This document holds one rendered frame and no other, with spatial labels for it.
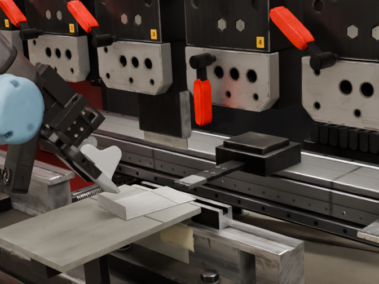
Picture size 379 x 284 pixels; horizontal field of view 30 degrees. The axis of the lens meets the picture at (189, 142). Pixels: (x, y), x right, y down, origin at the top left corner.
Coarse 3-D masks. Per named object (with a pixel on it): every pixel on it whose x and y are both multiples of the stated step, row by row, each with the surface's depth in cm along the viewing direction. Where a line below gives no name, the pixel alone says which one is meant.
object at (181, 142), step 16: (144, 96) 114; (160, 96) 111; (176, 96) 109; (144, 112) 115; (160, 112) 112; (176, 112) 109; (144, 128) 116; (160, 128) 113; (176, 128) 110; (176, 144) 112
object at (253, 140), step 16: (224, 144) 132; (240, 144) 129; (256, 144) 128; (272, 144) 128; (288, 144) 131; (224, 160) 132; (240, 160) 129; (256, 160) 126; (272, 160) 126; (288, 160) 130; (192, 176) 122; (208, 176) 122
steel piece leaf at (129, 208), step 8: (144, 192) 116; (152, 192) 116; (104, 200) 110; (120, 200) 113; (128, 200) 113; (136, 200) 113; (144, 200) 113; (152, 200) 113; (160, 200) 112; (168, 200) 112; (104, 208) 110; (112, 208) 108; (120, 208) 106; (128, 208) 110; (136, 208) 109; (144, 208) 109; (152, 208) 109; (160, 208) 109; (120, 216) 106; (128, 216) 106; (136, 216) 106
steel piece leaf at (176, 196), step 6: (156, 192) 116; (162, 192) 116; (168, 192) 116; (174, 192) 116; (180, 192) 116; (168, 198) 113; (174, 198) 113; (180, 198) 113; (186, 198) 113; (192, 198) 112; (180, 204) 111
